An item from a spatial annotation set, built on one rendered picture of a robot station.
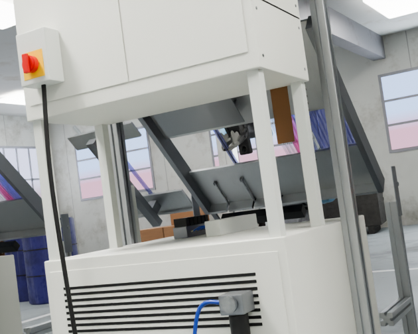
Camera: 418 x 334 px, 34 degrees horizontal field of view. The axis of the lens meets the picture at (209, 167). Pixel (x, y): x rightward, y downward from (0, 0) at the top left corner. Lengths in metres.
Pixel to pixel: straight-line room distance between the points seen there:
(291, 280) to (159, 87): 0.56
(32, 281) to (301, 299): 5.30
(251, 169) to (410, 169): 8.67
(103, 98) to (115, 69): 0.08
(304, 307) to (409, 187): 9.51
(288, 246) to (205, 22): 0.55
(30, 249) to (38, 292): 0.41
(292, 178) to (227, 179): 0.24
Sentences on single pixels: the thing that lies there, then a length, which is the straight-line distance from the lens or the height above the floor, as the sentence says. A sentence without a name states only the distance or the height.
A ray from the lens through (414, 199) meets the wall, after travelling 11.03.
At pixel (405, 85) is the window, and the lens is 11.07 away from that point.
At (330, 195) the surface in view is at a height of 0.69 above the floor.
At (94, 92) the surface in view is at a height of 1.03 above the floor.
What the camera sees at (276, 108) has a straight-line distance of 1.85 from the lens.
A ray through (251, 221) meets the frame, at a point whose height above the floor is 0.64.
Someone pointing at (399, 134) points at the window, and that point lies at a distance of 11.04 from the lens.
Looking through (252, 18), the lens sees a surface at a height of 1.11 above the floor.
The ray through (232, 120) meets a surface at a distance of 2.22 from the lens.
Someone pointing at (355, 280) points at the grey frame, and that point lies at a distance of 1.90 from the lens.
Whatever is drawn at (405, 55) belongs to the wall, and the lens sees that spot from 11.15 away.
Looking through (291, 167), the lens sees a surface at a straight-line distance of 2.39.
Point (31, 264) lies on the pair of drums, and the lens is 6.69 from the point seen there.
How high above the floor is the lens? 0.71
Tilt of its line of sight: 3 degrees up
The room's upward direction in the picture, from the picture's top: 8 degrees counter-clockwise
